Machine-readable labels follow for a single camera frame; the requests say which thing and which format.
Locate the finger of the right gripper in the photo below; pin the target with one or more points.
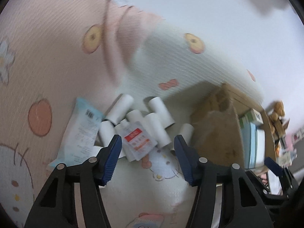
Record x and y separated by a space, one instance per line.
288 183

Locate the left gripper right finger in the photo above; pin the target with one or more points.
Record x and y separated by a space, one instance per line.
241 204

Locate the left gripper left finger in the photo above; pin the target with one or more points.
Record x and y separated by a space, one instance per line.
55 205

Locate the blue white wipes packet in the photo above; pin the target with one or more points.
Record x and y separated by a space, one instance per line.
77 144

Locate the white paper roll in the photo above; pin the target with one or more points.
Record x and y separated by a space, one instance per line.
186 130
106 132
120 109
135 116
157 106
159 133

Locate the white red spout pouch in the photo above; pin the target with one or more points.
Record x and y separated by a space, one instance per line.
136 141

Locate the brown teddy bear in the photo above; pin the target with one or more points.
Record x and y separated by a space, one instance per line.
278 112

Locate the light blue foam block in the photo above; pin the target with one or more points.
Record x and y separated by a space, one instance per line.
254 146

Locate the green white carton box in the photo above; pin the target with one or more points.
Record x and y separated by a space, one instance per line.
252 116

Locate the brown cardboard box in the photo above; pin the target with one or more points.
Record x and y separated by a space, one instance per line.
217 131

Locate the pink cartoon patterned cloth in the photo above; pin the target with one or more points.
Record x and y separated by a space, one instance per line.
54 51

